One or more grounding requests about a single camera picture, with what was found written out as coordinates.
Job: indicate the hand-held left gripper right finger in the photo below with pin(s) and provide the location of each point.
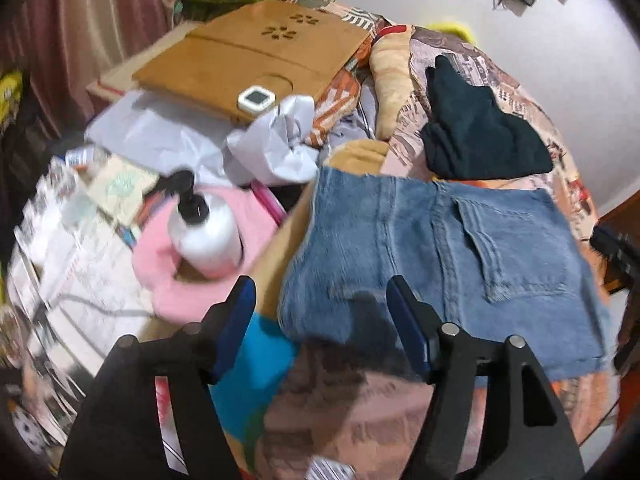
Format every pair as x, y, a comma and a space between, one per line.
407, 322

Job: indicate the pink curtain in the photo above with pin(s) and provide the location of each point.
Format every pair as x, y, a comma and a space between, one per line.
85, 25

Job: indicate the small white square clock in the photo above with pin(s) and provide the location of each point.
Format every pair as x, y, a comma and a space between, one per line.
257, 98

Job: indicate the yellow plush item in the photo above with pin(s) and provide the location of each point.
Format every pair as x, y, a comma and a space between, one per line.
452, 30

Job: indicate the pink fluffy cloth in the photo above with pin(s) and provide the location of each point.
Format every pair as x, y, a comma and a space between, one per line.
160, 270

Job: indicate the white pump bottle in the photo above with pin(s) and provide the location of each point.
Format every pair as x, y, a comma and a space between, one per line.
205, 232

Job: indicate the pale green booklet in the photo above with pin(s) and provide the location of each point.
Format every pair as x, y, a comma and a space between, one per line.
122, 187

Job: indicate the crumpled white plastic bag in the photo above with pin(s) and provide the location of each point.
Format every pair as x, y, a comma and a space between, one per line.
277, 145

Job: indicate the pile of printed papers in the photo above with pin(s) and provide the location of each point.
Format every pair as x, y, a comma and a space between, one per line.
65, 270

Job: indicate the printed blanket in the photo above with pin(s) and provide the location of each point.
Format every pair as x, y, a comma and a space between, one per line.
500, 67

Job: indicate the clear plastic bottle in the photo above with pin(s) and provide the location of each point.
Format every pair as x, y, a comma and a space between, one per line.
82, 156

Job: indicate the wooden lap tray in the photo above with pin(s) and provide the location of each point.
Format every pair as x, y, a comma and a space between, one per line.
240, 55

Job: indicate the blue denim pants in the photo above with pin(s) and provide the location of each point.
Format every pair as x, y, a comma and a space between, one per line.
430, 260

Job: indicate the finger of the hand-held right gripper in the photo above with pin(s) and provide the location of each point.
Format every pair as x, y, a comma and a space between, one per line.
616, 255

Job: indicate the dark folded garment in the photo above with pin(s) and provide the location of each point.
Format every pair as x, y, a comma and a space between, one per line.
480, 130

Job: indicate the brown wooden furniture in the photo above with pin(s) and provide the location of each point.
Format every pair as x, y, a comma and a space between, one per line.
617, 220

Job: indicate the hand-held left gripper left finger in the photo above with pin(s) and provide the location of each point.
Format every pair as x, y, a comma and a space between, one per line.
235, 317

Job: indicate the turquoise cloth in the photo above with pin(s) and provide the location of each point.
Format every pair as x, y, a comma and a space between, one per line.
250, 375

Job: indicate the flat grey plastic bag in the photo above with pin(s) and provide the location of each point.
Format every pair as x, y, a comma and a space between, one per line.
150, 132

